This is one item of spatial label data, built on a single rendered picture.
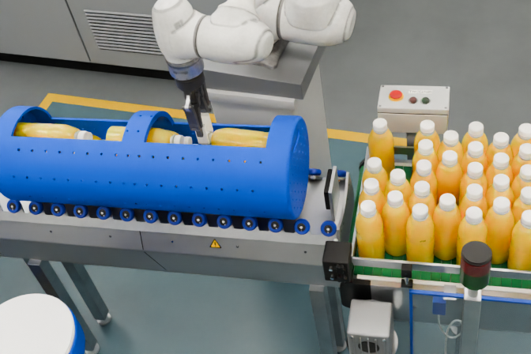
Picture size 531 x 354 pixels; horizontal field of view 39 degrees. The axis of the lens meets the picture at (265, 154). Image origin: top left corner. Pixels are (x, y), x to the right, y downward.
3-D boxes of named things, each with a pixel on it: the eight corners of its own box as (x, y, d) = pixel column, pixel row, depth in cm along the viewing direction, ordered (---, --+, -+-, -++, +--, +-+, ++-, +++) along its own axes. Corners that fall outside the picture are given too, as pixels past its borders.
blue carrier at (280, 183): (50, 156, 246) (21, 86, 227) (313, 171, 224) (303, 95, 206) (11, 220, 225) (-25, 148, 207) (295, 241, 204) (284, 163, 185)
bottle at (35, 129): (13, 124, 216) (72, 126, 212) (27, 121, 223) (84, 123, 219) (15, 148, 217) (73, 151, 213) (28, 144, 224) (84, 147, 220)
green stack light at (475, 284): (459, 265, 168) (460, 252, 164) (489, 267, 166) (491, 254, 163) (458, 289, 164) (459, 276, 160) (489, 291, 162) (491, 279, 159)
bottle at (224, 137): (279, 128, 202) (212, 121, 205) (273, 144, 197) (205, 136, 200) (279, 149, 206) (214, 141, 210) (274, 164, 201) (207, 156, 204)
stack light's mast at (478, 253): (458, 280, 172) (461, 239, 161) (487, 283, 171) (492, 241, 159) (457, 304, 168) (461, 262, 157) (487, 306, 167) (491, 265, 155)
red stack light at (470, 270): (460, 252, 164) (461, 241, 162) (491, 254, 163) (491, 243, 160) (459, 276, 160) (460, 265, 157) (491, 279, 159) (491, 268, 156)
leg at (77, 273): (100, 313, 314) (47, 220, 269) (113, 314, 312) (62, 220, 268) (96, 325, 310) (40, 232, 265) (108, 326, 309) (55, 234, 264)
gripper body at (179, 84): (178, 59, 192) (186, 87, 198) (168, 81, 186) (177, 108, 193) (205, 60, 190) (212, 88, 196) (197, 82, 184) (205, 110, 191)
